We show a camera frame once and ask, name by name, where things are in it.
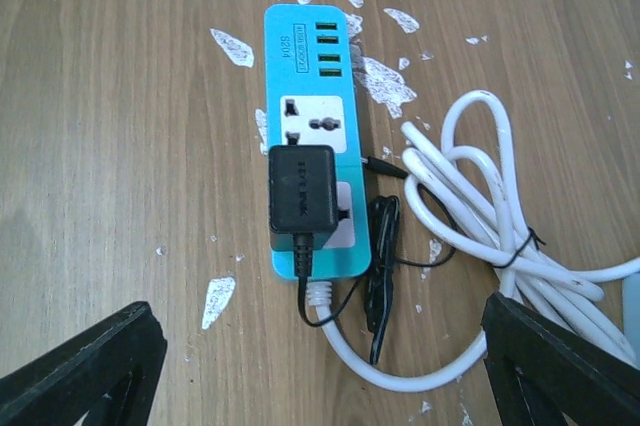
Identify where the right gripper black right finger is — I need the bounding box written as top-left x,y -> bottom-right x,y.
482,292 -> 639,425

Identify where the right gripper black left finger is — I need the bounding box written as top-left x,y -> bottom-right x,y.
1,301 -> 166,425

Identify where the teal power strip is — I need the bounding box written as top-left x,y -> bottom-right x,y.
264,4 -> 371,280

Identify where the light blue power strip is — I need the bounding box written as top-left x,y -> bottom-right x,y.
622,273 -> 640,356

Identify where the black power adapter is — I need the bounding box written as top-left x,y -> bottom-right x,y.
268,145 -> 340,252

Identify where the black cable tie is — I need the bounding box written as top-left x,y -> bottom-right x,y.
495,227 -> 546,269

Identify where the white power strip cable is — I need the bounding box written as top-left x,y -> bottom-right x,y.
305,89 -> 640,394

